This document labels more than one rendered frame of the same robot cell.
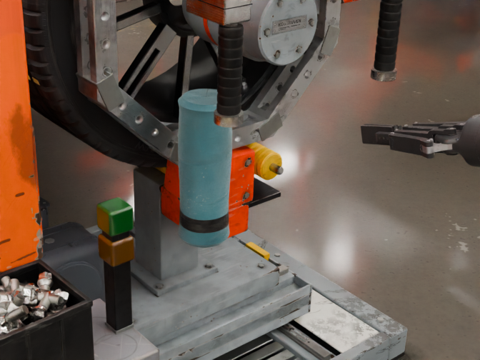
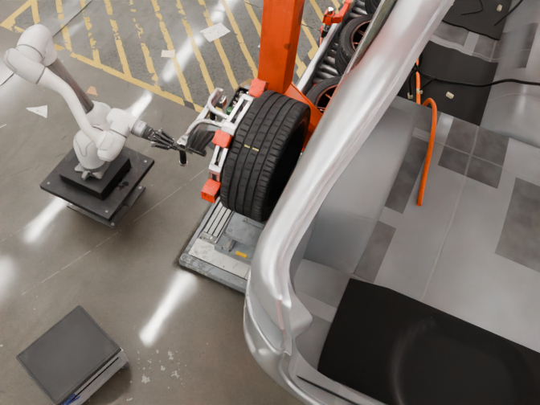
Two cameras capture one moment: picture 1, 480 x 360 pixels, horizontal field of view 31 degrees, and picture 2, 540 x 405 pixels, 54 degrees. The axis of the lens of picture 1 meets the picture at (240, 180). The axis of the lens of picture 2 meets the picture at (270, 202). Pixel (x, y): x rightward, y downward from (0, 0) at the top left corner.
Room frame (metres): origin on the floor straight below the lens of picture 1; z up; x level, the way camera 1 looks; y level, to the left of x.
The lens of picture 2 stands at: (3.01, -0.70, 3.09)
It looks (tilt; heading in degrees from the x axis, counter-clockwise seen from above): 58 degrees down; 147
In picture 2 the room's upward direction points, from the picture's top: 8 degrees clockwise
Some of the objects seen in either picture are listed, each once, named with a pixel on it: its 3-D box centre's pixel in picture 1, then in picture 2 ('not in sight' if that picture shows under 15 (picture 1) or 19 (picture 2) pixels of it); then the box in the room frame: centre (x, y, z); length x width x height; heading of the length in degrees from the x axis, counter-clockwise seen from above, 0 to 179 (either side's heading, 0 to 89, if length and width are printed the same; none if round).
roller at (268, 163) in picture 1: (233, 146); not in sight; (1.61, 0.02, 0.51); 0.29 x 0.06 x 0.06; 40
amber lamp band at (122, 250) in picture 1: (116, 246); not in sight; (1.07, 0.18, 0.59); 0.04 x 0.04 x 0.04; 40
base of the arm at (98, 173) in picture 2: not in sight; (92, 164); (0.95, -0.68, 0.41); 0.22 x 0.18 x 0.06; 134
